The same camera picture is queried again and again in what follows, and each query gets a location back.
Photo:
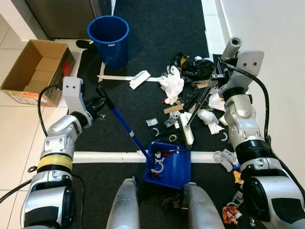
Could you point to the orange snack wrapper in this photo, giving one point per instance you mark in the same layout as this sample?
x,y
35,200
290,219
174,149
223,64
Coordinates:
x,y
231,214

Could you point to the grey metal door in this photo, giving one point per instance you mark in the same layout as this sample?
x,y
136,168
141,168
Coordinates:
x,y
59,19

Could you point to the open brown cardboard box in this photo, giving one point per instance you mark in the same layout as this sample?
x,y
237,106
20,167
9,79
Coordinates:
x,y
35,71

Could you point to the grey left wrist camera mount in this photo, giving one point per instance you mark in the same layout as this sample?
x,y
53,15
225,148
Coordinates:
x,y
72,93

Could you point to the crumpled black plastic bag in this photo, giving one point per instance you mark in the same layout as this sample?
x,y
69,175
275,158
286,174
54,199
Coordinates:
x,y
198,69

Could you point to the crumpled white plastic trash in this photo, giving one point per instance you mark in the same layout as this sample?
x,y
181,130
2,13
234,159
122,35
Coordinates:
x,y
226,160

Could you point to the yellow wrapper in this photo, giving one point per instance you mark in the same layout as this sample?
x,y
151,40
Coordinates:
x,y
237,177

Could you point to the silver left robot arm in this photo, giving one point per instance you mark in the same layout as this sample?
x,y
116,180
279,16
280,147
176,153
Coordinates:
x,y
57,143

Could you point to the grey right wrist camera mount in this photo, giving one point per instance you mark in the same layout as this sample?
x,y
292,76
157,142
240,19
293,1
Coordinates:
x,y
250,64

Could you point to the black floor mat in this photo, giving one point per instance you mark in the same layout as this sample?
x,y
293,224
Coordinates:
x,y
100,172
152,28

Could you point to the blue plastic bucket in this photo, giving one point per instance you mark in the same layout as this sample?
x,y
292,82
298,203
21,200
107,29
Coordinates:
x,y
108,45

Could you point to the white tape strip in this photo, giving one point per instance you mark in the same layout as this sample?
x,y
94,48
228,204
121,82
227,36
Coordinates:
x,y
114,78

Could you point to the small white rectangular box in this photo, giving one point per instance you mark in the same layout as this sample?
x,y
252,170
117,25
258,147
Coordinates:
x,y
139,80

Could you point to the grey left robot leg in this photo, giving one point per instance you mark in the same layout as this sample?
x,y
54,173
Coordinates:
x,y
123,207

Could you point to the brown cardboard piece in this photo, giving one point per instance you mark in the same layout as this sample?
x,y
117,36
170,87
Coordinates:
x,y
173,109

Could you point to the crumpled white plastic bag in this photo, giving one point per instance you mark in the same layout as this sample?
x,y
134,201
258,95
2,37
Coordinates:
x,y
171,86

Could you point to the grey robot leg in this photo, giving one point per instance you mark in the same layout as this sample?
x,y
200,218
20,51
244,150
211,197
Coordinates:
x,y
202,210
123,207

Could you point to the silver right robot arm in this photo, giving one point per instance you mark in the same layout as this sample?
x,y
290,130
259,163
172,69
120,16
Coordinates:
x,y
240,117

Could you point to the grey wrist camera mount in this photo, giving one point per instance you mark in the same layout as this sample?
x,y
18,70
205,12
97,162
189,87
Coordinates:
x,y
250,64
72,93

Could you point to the small black flat object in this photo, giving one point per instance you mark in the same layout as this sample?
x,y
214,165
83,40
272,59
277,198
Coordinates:
x,y
83,44

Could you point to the grey right robot leg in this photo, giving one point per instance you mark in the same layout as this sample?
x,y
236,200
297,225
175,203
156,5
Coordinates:
x,y
202,210

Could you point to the small white plastic piece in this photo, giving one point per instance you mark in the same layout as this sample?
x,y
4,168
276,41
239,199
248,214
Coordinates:
x,y
152,122

